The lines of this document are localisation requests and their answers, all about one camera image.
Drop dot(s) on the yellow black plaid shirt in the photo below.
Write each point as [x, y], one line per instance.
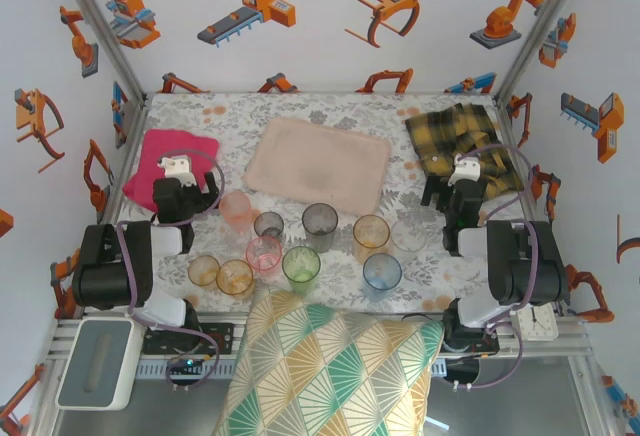
[450, 131]

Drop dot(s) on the black mounting plate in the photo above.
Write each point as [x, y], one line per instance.
[227, 343]

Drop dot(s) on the pink cloth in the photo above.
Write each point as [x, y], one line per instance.
[150, 156]

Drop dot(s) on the circuit board with green light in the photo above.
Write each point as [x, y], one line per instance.
[187, 365]

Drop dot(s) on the small clear plastic glass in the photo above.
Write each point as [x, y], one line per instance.
[237, 240]

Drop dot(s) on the peach plastic glass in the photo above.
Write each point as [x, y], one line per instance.
[234, 206]

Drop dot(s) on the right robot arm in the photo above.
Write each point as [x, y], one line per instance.
[525, 266]

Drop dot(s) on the tall clear plastic glass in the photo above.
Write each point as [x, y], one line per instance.
[408, 241]

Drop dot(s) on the aluminium frame post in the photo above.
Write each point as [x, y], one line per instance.
[540, 31]
[102, 31]

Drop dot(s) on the deep amber plastic glass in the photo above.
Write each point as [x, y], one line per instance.
[234, 280]

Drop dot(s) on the small grey plastic glass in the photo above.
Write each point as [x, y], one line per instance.
[268, 226]

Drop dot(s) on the pink plastic glass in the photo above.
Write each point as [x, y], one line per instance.
[263, 254]

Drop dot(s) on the tall grey plastic glass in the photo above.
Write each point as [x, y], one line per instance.
[320, 226]

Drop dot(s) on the white grey tissue box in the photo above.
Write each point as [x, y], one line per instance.
[95, 366]

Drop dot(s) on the white square clock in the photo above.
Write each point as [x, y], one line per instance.
[537, 323]

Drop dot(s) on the pale amber plastic glass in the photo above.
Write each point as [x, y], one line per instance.
[371, 238]

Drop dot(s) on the blue plastic glass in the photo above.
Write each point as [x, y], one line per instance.
[382, 278]

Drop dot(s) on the green plastic glass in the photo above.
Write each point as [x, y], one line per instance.
[300, 271]

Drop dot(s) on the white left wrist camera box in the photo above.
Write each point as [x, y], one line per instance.
[176, 168]

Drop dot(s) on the patterned teal yellow pillow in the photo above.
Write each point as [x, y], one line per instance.
[325, 371]

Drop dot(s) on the small amber plastic glass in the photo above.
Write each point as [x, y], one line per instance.
[203, 271]

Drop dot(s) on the beige plastic tray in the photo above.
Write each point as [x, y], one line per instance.
[310, 166]

